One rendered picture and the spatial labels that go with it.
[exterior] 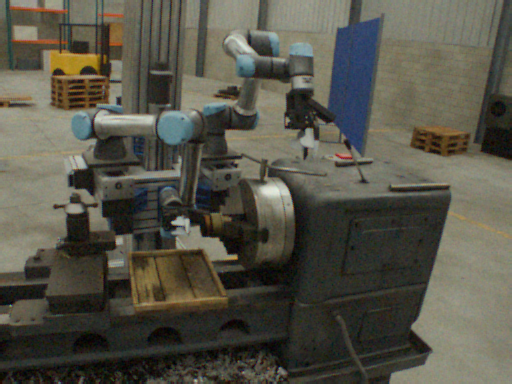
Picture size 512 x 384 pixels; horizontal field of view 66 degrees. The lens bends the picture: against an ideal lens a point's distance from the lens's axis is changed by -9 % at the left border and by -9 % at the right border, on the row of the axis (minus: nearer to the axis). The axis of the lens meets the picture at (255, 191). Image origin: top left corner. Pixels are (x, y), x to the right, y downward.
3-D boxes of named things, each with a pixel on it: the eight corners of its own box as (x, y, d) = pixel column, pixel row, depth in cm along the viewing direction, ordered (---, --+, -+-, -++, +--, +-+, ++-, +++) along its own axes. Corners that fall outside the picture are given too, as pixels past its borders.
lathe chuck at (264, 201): (249, 237, 170) (259, 163, 157) (277, 285, 143) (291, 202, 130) (227, 239, 167) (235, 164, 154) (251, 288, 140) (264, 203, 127)
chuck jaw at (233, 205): (248, 216, 151) (244, 185, 155) (252, 212, 147) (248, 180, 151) (218, 218, 148) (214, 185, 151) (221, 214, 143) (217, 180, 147)
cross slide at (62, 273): (102, 241, 157) (102, 230, 155) (103, 305, 119) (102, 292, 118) (58, 243, 151) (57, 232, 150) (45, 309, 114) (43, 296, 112)
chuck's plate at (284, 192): (257, 237, 171) (268, 163, 158) (286, 284, 144) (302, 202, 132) (249, 237, 170) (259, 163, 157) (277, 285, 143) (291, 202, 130)
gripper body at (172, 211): (164, 233, 144) (160, 219, 155) (188, 232, 147) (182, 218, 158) (164, 212, 141) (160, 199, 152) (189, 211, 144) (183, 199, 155)
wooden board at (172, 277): (204, 256, 167) (204, 247, 166) (228, 308, 135) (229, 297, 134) (127, 260, 157) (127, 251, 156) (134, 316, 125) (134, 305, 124)
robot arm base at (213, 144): (192, 147, 209) (193, 127, 206) (220, 146, 217) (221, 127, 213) (203, 155, 197) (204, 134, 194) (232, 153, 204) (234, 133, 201)
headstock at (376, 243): (372, 234, 202) (387, 156, 189) (436, 284, 160) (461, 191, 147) (256, 243, 182) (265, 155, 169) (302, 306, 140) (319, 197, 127)
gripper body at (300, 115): (284, 131, 133) (283, 93, 133) (308, 131, 136) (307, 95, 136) (294, 128, 126) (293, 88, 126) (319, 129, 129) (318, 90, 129)
